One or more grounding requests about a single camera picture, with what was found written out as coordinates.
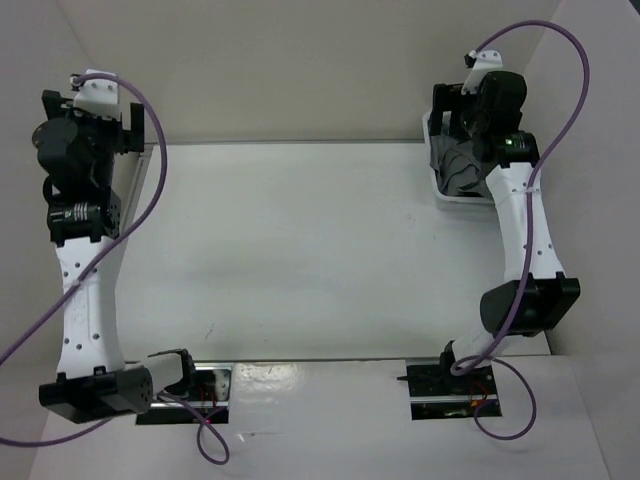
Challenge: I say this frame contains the grey pleated skirt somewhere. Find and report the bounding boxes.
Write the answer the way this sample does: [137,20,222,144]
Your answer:
[430,135,493,201]

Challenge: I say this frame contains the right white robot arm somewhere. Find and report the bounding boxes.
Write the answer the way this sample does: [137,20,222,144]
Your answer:
[427,71,581,393]

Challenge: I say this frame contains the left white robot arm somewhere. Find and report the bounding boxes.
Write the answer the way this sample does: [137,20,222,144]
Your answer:
[32,90,199,424]

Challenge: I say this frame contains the white plastic laundry basket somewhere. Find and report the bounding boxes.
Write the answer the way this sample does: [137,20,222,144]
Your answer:
[422,109,494,212]

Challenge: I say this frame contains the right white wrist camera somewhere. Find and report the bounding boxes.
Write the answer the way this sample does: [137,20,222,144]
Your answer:
[461,50,503,95]

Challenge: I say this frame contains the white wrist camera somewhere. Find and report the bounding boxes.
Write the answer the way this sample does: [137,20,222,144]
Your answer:
[461,50,503,95]
[70,74,121,120]

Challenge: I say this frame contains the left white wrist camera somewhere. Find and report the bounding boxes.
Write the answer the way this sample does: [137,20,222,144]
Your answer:
[70,74,121,120]

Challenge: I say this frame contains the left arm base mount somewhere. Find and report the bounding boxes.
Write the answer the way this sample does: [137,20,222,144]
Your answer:
[135,367,232,426]

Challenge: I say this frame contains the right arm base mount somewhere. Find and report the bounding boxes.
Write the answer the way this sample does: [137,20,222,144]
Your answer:
[397,361,502,421]

